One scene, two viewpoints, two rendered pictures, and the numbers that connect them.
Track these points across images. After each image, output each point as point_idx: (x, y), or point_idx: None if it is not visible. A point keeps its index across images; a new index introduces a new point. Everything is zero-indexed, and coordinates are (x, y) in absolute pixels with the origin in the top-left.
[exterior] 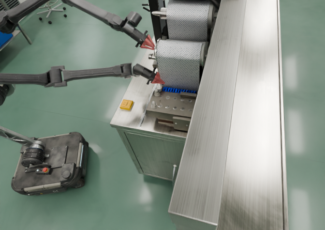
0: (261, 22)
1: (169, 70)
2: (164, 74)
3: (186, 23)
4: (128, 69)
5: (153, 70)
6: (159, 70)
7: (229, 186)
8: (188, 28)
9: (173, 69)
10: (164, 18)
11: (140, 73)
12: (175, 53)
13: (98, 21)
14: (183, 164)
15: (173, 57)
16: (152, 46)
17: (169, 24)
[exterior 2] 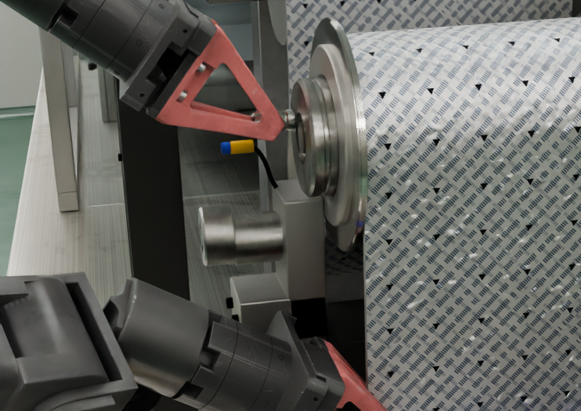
0: None
1: (462, 280)
2: (411, 333)
3: None
4: (77, 322)
5: (293, 332)
6: (370, 298)
7: None
8: (443, 20)
9: (508, 259)
10: None
11: (191, 367)
12: (532, 80)
13: None
14: None
15: (521, 117)
16: (264, 97)
17: (309, 0)
